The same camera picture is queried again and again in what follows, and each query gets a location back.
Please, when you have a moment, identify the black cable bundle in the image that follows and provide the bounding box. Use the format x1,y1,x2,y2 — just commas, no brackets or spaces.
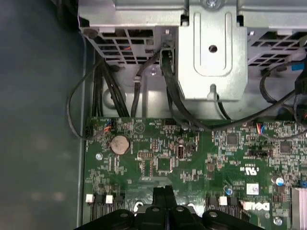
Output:
92,57,130,118

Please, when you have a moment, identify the white label sticker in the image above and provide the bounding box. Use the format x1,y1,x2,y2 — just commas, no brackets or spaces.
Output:
246,184,260,195

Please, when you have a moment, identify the RAM slot with black clips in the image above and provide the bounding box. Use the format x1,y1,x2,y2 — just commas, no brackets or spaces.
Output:
227,197,238,217
206,195,216,210
114,195,125,211
94,194,104,220

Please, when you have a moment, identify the green motherboard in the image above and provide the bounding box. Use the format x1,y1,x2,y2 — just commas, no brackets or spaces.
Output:
83,116,307,230

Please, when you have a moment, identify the RAM slot with white clips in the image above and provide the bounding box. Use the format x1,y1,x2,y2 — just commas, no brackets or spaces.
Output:
238,201,248,225
85,194,94,225
219,196,228,212
105,194,114,215

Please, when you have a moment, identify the silver bracket with round hole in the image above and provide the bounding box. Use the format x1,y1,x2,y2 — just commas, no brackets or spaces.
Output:
177,4,249,101

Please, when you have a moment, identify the metal drive cage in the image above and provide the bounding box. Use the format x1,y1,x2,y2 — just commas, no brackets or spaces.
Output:
78,0,307,120

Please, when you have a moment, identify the black braided cable sleeve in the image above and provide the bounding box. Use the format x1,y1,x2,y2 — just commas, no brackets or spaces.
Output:
293,69,307,124

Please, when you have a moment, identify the black and grey PC case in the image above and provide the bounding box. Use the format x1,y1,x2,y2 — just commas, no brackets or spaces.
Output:
0,0,307,230

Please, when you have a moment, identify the blue connector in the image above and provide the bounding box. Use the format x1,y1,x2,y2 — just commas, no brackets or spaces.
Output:
291,62,307,72

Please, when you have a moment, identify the black flat cable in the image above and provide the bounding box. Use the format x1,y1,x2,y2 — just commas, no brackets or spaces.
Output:
160,46,307,131

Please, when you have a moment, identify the silver chipset heatsink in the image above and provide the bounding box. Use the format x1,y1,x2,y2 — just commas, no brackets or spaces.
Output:
290,186,307,230

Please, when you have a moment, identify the round coin battery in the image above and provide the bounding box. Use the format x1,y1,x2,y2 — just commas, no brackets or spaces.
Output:
109,134,131,155

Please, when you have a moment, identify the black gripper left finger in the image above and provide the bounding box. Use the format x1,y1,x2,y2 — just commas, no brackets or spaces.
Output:
78,187,167,230

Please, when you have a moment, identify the black looped cable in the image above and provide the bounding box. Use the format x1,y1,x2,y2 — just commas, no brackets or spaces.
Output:
260,61,307,106

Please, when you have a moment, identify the black round cable with clamp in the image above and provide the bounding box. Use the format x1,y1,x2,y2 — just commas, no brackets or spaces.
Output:
130,49,166,118

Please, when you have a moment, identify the thin black looped wire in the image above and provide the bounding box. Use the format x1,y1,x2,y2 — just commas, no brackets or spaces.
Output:
66,59,113,139

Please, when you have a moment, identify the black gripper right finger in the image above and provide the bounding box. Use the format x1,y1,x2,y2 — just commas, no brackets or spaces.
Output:
166,186,251,230

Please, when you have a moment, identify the small multicolour wire plug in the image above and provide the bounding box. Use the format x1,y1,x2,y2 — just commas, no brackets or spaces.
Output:
95,118,116,135
255,122,266,135

